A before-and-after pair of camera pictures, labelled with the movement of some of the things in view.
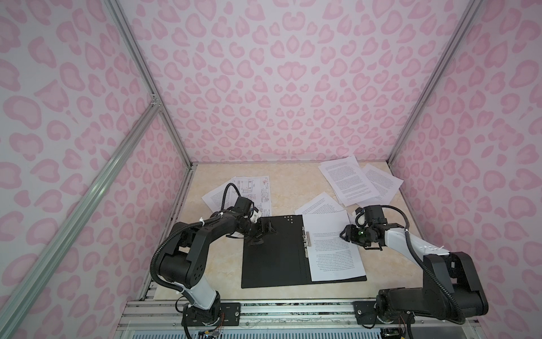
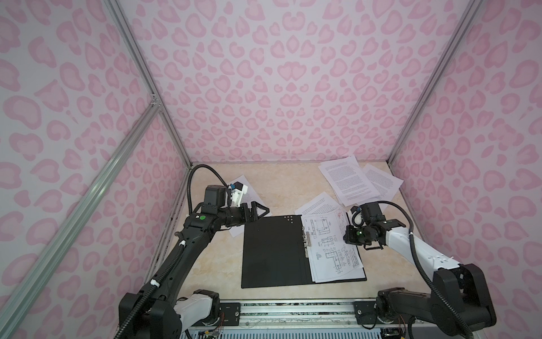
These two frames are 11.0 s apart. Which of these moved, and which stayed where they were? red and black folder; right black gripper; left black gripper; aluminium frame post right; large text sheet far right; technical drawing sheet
Moved: technical drawing sheet; left black gripper
Stayed: aluminium frame post right; large text sheet far right; right black gripper; red and black folder
